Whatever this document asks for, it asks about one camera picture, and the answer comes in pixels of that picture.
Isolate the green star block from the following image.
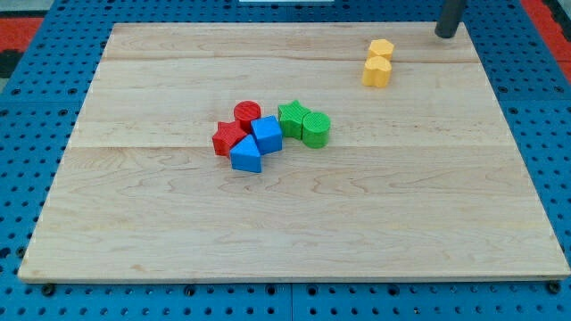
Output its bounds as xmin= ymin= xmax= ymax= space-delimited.
xmin=277 ymin=100 xmax=310 ymax=140

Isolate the red star block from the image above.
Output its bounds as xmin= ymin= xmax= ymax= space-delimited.
xmin=212 ymin=120 xmax=247 ymax=157

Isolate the blue cube block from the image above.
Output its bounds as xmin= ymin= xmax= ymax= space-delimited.
xmin=251 ymin=115 xmax=283 ymax=155

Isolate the blue triangle block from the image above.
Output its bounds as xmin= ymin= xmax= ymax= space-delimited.
xmin=229 ymin=135 xmax=262 ymax=173

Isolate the green cylinder block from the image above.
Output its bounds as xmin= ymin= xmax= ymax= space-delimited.
xmin=302 ymin=111 xmax=331 ymax=149

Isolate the red cylinder block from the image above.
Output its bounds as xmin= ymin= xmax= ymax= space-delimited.
xmin=234 ymin=101 xmax=261 ymax=133

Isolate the yellow heart block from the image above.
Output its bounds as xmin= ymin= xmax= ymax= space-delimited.
xmin=361 ymin=56 xmax=392 ymax=87

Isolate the wooden board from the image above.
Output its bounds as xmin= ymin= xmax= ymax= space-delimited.
xmin=18 ymin=22 xmax=570 ymax=284

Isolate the yellow hexagon block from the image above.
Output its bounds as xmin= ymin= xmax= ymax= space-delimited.
xmin=368 ymin=38 xmax=394 ymax=61

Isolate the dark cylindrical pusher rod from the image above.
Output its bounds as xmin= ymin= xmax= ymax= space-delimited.
xmin=434 ymin=0 xmax=468 ymax=38

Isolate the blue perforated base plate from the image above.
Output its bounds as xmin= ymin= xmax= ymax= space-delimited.
xmin=1 ymin=1 xmax=570 ymax=320

